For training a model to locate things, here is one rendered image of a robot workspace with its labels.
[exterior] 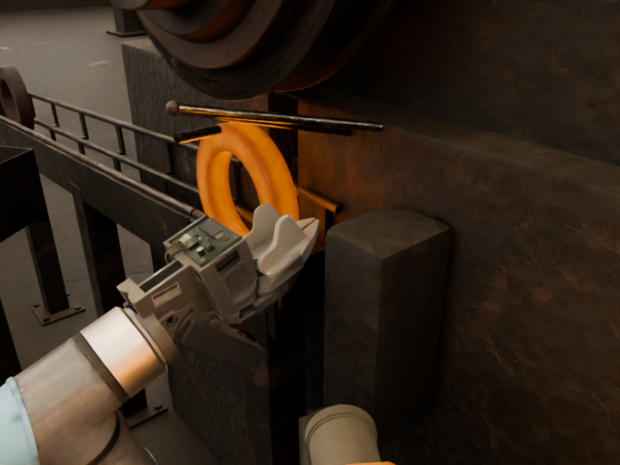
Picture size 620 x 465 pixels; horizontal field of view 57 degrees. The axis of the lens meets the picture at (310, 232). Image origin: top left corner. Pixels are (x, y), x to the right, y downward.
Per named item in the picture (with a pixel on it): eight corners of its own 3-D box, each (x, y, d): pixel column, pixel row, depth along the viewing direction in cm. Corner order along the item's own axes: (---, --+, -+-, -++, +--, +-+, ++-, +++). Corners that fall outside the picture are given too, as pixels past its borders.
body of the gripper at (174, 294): (254, 235, 52) (140, 316, 47) (280, 300, 57) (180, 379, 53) (209, 208, 57) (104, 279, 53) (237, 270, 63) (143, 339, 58)
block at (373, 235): (385, 376, 70) (399, 196, 59) (436, 413, 64) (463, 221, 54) (318, 418, 64) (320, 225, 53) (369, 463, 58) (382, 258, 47)
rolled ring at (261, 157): (274, 146, 59) (300, 140, 61) (188, 109, 72) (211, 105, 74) (279, 296, 68) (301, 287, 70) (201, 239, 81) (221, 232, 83)
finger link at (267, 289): (310, 260, 57) (241, 314, 54) (314, 271, 58) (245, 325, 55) (281, 243, 60) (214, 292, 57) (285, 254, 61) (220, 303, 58)
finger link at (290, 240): (326, 195, 57) (255, 247, 54) (339, 239, 61) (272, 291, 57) (306, 185, 59) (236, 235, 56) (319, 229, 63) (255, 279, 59)
